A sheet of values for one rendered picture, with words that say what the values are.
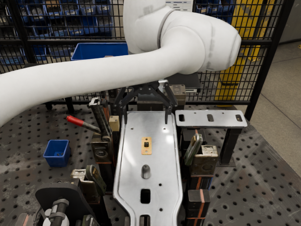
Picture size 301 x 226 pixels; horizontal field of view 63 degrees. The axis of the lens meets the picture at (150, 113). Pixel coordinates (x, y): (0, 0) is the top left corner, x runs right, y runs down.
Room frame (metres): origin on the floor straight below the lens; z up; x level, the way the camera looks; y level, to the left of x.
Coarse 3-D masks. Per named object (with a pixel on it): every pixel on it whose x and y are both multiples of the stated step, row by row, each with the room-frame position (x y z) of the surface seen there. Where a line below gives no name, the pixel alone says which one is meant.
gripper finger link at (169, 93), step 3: (165, 78) 0.61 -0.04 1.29; (165, 84) 0.60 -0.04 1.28; (165, 87) 0.59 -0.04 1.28; (168, 87) 0.59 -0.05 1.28; (165, 90) 0.59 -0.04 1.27; (168, 90) 0.59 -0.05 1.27; (171, 90) 0.61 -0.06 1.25; (168, 93) 0.59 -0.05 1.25; (171, 93) 0.59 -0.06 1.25; (171, 96) 0.59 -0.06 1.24; (174, 96) 0.61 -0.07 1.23; (171, 99) 0.59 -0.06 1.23; (174, 99) 0.59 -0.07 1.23; (174, 102) 0.59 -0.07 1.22; (174, 105) 0.59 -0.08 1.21; (177, 105) 0.59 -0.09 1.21
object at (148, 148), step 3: (144, 138) 0.64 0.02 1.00; (147, 138) 0.64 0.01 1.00; (150, 138) 0.64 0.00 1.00; (144, 141) 0.62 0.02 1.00; (147, 141) 0.62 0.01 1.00; (150, 141) 0.62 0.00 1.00; (144, 144) 0.60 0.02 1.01; (147, 144) 0.60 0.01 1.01; (150, 144) 0.61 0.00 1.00; (144, 147) 0.59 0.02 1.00; (147, 147) 0.59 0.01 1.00; (150, 147) 0.59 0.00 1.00; (141, 150) 0.58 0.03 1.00; (144, 150) 0.58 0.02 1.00; (147, 150) 0.58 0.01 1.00; (150, 150) 0.58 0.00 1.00; (141, 153) 0.56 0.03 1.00; (144, 153) 0.56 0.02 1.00; (147, 153) 0.56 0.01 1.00; (150, 153) 0.56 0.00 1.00
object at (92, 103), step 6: (90, 102) 0.60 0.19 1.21; (96, 102) 0.61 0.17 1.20; (102, 102) 0.60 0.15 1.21; (96, 108) 0.59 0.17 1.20; (96, 114) 0.59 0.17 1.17; (102, 114) 0.61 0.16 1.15; (96, 120) 0.59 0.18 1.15; (102, 120) 0.59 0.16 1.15; (102, 126) 0.59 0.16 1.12; (108, 126) 0.61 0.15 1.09; (102, 132) 0.59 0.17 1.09
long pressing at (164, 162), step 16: (128, 112) 0.79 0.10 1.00; (144, 112) 0.79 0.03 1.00; (160, 112) 0.79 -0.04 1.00; (128, 128) 0.69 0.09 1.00; (144, 128) 0.69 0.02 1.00; (160, 128) 0.69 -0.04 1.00; (128, 144) 0.61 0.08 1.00; (160, 144) 0.61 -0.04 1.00; (176, 144) 0.61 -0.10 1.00; (128, 160) 0.54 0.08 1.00; (144, 160) 0.54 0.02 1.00; (160, 160) 0.54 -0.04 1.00; (176, 160) 0.54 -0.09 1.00; (128, 176) 0.47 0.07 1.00; (160, 176) 0.47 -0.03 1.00; (176, 176) 0.47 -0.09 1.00; (112, 192) 0.41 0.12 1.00; (128, 192) 0.41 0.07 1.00; (160, 192) 0.41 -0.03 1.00; (176, 192) 0.41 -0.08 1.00; (128, 208) 0.36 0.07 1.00; (144, 208) 0.36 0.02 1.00; (160, 208) 0.36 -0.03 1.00; (176, 208) 0.36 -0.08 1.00; (160, 224) 0.31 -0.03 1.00; (176, 224) 0.31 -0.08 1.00
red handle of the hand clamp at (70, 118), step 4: (68, 116) 0.61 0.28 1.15; (72, 116) 0.61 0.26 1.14; (68, 120) 0.59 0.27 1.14; (72, 120) 0.59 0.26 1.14; (76, 120) 0.60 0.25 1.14; (80, 120) 0.60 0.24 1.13; (76, 124) 0.59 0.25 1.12; (80, 124) 0.59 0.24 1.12; (84, 124) 0.60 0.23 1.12; (88, 124) 0.61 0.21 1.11; (88, 128) 0.60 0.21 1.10; (92, 128) 0.60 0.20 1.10; (96, 128) 0.60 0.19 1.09; (96, 132) 0.60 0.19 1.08; (100, 132) 0.60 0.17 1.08; (108, 132) 0.61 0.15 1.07
